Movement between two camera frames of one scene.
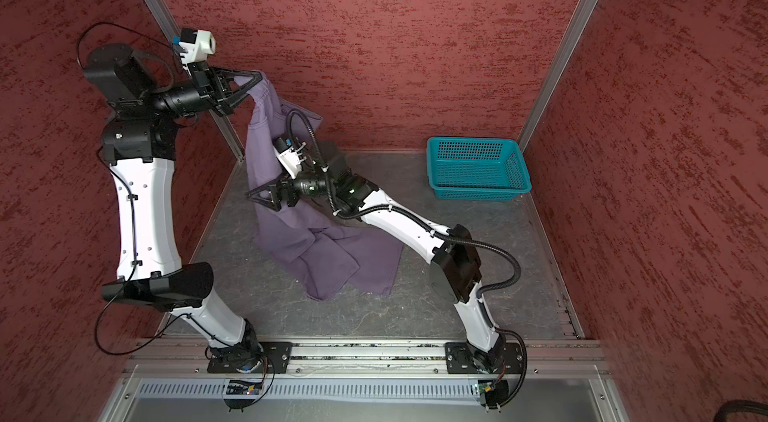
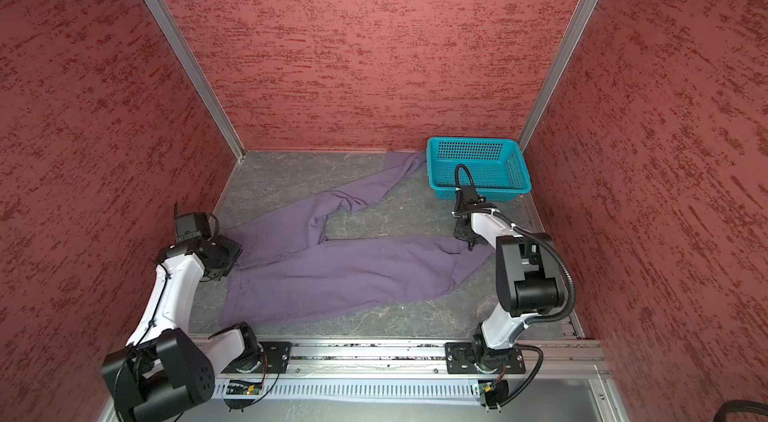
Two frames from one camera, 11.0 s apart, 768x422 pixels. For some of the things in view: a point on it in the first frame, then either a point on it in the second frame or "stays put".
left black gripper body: (206, 84) → (226, 251)
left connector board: (239, 387) stays put
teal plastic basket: (476, 168) stays put
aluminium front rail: (184, 359) stays put
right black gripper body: (292, 182) → (464, 232)
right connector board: (496, 392) stays put
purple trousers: (333, 250) → (287, 268)
